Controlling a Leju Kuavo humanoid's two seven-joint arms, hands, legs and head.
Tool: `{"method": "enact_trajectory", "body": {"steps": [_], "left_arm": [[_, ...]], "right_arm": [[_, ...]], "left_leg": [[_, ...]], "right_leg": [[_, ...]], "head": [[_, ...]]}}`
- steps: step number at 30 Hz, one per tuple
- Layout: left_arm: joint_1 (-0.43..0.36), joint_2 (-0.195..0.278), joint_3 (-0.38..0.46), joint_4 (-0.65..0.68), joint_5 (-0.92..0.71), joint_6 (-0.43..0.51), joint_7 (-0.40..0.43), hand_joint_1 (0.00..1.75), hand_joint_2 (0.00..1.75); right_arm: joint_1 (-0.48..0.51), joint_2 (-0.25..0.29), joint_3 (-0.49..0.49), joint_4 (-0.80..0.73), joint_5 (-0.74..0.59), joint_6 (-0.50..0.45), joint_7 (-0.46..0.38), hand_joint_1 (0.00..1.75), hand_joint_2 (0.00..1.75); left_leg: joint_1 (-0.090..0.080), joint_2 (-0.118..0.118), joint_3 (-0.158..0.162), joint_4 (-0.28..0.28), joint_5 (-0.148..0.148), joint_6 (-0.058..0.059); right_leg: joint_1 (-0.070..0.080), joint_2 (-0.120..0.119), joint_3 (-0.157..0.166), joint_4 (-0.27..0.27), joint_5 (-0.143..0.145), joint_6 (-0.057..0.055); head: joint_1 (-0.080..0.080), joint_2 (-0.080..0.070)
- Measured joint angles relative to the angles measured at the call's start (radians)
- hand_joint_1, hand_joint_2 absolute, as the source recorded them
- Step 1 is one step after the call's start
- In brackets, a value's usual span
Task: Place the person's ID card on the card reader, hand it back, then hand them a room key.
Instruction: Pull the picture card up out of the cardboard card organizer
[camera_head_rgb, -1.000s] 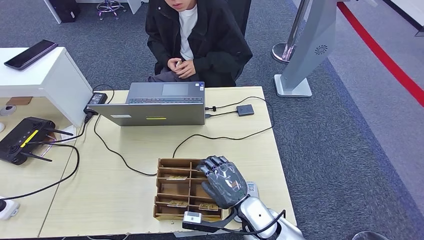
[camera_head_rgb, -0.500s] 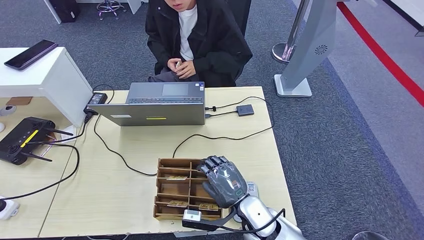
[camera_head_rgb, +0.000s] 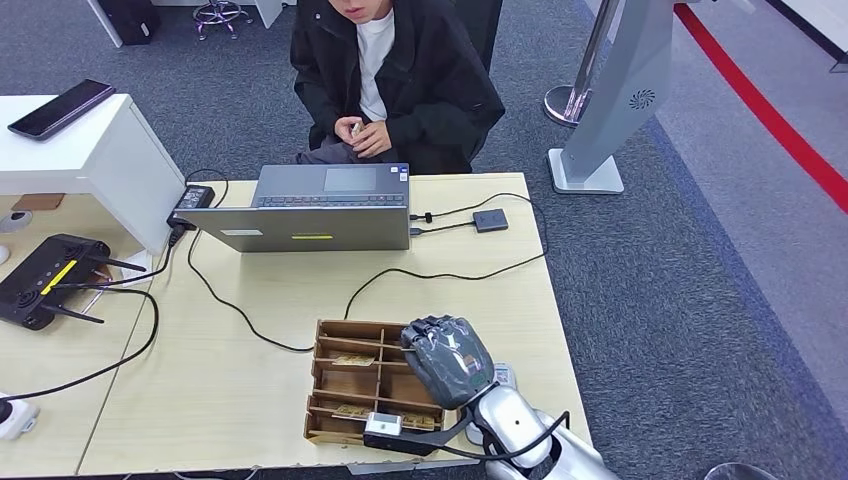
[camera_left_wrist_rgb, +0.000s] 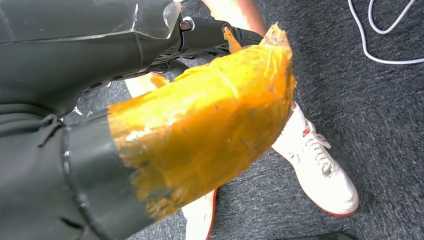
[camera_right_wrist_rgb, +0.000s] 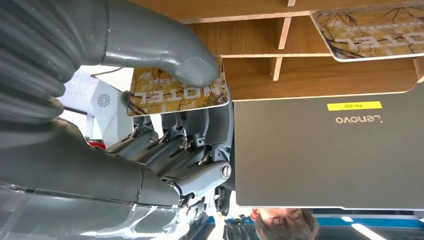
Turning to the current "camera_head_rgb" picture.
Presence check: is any black smartphone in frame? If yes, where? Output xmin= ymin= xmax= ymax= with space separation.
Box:
xmin=7 ymin=78 xmax=117 ymax=141

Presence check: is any black adapter output cable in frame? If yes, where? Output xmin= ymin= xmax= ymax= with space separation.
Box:
xmin=186 ymin=228 xmax=316 ymax=354

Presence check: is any white table leg panel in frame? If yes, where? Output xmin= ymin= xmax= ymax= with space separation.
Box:
xmin=86 ymin=0 xmax=125 ymax=48
xmin=254 ymin=0 xmax=287 ymax=29

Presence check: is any person's left hand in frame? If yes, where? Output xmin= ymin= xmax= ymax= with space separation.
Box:
xmin=351 ymin=122 xmax=393 ymax=159

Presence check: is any small black USB hub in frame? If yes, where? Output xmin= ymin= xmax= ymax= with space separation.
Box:
xmin=472 ymin=208 xmax=510 ymax=233

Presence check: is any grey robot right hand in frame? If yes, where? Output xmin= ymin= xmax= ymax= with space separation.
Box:
xmin=400 ymin=315 xmax=497 ymax=412

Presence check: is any wooden card organizer box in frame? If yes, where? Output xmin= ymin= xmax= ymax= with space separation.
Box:
xmin=303 ymin=319 xmax=446 ymax=446

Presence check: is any black router cable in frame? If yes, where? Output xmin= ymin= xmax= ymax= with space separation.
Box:
xmin=0 ymin=283 xmax=162 ymax=403

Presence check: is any short black hub cable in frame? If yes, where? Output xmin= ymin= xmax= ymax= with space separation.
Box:
xmin=409 ymin=220 xmax=478 ymax=238

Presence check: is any black mains cable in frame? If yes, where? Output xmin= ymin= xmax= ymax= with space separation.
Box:
xmin=52 ymin=225 xmax=187 ymax=289

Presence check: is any chrome stanchion post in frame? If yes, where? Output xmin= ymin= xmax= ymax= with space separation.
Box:
xmin=543 ymin=0 xmax=621 ymax=128

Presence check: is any grey kiosk stand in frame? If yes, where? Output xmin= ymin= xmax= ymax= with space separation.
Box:
xmin=547 ymin=0 xmax=677 ymax=196

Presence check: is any grey laptop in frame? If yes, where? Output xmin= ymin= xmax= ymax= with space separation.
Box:
xmin=175 ymin=162 xmax=413 ymax=254

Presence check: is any round grey object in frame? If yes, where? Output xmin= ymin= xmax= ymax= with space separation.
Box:
xmin=702 ymin=461 xmax=780 ymax=480

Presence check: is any person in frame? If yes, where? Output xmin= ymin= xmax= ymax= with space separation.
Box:
xmin=290 ymin=0 xmax=506 ymax=175

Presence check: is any chrome stool base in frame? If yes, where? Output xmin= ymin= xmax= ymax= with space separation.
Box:
xmin=192 ymin=0 xmax=254 ymax=40

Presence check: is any long black cable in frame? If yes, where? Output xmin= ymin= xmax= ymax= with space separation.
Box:
xmin=344 ymin=192 xmax=550 ymax=319

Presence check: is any black router with antennas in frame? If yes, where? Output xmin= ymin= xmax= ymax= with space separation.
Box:
xmin=0 ymin=233 xmax=148 ymax=331

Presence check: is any black looped adapter cable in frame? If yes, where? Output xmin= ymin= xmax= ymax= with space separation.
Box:
xmin=184 ymin=168 xmax=231 ymax=208

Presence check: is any brown cardboard piece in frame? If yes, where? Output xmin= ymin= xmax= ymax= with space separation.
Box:
xmin=11 ymin=192 xmax=66 ymax=212

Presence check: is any person's right hand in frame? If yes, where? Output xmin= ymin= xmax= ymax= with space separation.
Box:
xmin=334 ymin=117 xmax=366 ymax=144

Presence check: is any white round camera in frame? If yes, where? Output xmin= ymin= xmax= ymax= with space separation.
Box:
xmin=0 ymin=209 xmax=34 ymax=234

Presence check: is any black cabinet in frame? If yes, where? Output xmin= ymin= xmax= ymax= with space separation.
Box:
xmin=95 ymin=0 xmax=160 ymax=46

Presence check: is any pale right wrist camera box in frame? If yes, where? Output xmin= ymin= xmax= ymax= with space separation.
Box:
xmin=362 ymin=411 xmax=440 ymax=458

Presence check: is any black laptop power adapter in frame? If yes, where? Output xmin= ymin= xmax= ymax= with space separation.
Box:
xmin=166 ymin=184 xmax=217 ymax=231

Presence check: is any white card reader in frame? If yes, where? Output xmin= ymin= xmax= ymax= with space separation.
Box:
xmin=462 ymin=361 xmax=519 ymax=447

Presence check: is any white desk riser shelf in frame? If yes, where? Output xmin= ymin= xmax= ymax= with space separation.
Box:
xmin=0 ymin=92 xmax=187 ymax=256

